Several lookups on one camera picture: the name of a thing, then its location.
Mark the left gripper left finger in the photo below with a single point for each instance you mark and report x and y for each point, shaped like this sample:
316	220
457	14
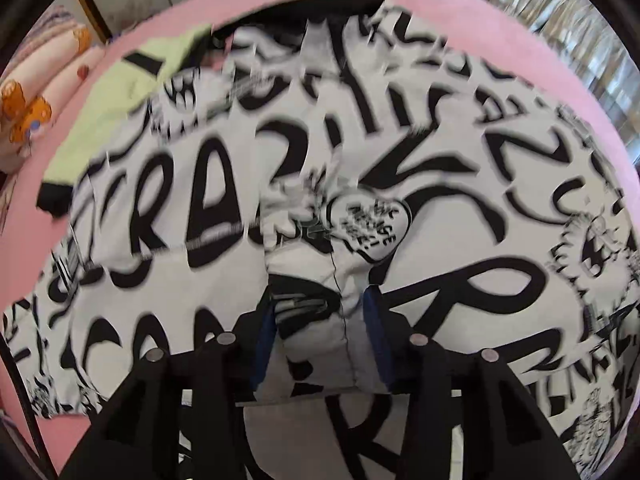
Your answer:
136	435

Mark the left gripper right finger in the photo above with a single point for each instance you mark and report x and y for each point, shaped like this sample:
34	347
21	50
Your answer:
505	436

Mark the black white graffiti shirt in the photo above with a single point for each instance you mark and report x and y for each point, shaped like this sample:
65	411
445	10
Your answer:
325	199

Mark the folded pink bear quilt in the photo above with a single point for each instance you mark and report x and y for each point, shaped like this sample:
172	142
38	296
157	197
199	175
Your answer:
48	68

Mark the pink bed sheet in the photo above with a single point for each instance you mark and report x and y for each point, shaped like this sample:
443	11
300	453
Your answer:
450	10

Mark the lace covered furniture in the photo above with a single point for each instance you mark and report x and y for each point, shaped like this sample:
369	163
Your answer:
584	41

